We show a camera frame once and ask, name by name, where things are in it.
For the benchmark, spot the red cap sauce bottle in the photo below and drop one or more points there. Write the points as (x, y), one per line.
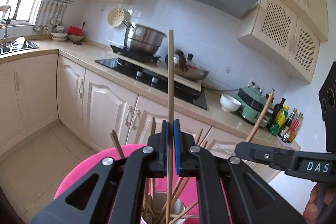
(293, 130)

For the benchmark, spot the green oil bottle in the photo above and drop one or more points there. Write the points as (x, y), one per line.
(279, 120)

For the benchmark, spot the right hand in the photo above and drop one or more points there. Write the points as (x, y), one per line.
(319, 196)

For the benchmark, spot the pink round tablecloth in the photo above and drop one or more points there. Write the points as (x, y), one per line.
(188, 196)

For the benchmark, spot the black gas cooktop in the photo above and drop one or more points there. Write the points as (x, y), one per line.
(156, 81)

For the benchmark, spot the steel stock pot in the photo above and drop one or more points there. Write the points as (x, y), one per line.
(142, 38)

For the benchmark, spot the cream perforated steamer plate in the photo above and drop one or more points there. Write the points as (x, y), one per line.
(118, 16)

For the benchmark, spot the hanging utensil rack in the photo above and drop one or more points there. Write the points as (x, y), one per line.
(50, 14)

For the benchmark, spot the black induction cooker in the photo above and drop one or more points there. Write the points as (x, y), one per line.
(138, 56)

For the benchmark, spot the dark soy sauce bottle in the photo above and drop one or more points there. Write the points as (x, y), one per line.
(284, 128)

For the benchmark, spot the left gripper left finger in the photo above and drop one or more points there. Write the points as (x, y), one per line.
(162, 148)

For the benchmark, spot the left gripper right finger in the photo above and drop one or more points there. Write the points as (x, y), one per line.
(178, 146)

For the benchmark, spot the green electric cooker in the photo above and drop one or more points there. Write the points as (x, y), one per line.
(252, 103)

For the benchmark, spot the steel sink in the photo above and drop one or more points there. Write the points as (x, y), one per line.
(20, 44)

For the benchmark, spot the wooden board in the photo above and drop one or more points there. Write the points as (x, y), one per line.
(160, 69)

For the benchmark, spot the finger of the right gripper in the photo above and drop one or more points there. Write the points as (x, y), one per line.
(274, 157)

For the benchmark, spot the white bowl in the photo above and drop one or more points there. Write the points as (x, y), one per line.
(228, 103)

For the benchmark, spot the chrome faucet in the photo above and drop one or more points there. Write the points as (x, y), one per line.
(6, 9)

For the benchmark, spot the steel wok with lid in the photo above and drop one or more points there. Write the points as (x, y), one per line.
(185, 67)

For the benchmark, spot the stacked white dishes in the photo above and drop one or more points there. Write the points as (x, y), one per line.
(59, 37)

